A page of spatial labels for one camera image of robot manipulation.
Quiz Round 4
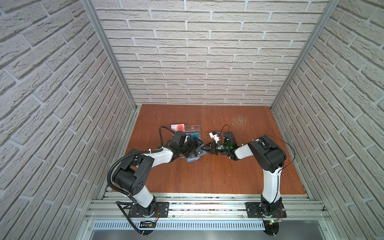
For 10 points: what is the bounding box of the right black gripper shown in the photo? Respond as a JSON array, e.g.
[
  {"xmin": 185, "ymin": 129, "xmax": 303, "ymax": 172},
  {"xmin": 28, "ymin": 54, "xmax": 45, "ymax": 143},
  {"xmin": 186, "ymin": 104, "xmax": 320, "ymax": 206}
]
[{"xmin": 201, "ymin": 140, "xmax": 230, "ymax": 155}]

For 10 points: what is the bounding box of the blue leather card holder wallet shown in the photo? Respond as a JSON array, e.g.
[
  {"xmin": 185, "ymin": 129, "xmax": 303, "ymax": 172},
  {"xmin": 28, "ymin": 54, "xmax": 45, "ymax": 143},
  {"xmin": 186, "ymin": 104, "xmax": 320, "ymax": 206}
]
[{"xmin": 186, "ymin": 144, "xmax": 207, "ymax": 163}]

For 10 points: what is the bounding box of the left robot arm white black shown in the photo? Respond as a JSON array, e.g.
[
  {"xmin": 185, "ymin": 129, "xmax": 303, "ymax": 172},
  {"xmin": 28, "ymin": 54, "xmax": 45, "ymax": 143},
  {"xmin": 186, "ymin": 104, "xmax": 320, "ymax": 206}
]
[{"xmin": 107, "ymin": 131, "xmax": 204, "ymax": 216}]

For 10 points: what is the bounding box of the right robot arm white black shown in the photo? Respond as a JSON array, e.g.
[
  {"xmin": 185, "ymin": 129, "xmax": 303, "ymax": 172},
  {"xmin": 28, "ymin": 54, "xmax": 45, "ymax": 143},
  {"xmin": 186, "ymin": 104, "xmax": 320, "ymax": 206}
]
[{"xmin": 202, "ymin": 132, "xmax": 287, "ymax": 219}]

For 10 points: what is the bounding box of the teal blue cards stack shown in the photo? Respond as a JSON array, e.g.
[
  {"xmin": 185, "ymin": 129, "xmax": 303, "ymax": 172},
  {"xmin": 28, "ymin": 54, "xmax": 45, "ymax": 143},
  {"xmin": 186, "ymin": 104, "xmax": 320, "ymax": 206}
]
[{"xmin": 187, "ymin": 132, "xmax": 201, "ymax": 139}]

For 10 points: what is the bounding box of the clear acrylic card organizer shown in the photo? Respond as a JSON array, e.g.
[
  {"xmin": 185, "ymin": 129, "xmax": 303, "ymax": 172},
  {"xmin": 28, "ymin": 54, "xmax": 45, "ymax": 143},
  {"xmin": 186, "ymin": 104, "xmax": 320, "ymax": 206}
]
[{"xmin": 184, "ymin": 124, "xmax": 201, "ymax": 135}]

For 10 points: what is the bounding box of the red white card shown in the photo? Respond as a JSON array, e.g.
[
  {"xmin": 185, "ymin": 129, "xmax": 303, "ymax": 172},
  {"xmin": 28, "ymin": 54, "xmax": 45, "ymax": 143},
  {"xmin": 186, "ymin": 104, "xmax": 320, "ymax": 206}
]
[{"xmin": 171, "ymin": 124, "xmax": 185, "ymax": 132}]

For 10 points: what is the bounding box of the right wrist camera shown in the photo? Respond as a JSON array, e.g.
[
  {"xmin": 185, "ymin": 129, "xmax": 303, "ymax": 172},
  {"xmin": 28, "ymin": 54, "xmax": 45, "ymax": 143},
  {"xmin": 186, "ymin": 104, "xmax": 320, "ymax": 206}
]
[{"xmin": 209, "ymin": 131, "xmax": 220, "ymax": 143}]

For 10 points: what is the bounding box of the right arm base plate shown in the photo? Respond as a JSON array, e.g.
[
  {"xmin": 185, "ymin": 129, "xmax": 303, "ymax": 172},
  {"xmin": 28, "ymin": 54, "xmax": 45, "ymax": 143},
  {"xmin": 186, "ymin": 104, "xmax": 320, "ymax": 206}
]
[{"xmin": 246, "ymin": 202, "xmax": 287, "ymax": 219}]

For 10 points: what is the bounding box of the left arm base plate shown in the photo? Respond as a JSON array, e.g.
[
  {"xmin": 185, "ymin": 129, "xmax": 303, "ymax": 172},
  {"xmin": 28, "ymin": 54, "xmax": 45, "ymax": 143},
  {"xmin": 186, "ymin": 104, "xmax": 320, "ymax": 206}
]
[{"xmin": 128, "ymin": 202, "xmax": 170, "ymax": 218}]

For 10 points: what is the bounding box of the left black corrugated cable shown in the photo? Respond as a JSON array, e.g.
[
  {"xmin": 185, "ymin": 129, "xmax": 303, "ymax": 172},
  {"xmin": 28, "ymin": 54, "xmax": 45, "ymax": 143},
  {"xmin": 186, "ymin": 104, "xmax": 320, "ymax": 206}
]
[{"xmin": 106, "ymin": 125, "xmax": 176, "ymax": 236}]

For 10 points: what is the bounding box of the aluminium rail frame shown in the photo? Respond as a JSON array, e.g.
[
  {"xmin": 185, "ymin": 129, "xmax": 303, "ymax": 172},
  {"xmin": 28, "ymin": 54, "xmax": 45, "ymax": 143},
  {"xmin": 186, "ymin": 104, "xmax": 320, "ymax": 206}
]
[{"xmin": 85, "ymin": 191, "xmax": 331, "ymax": 221}]

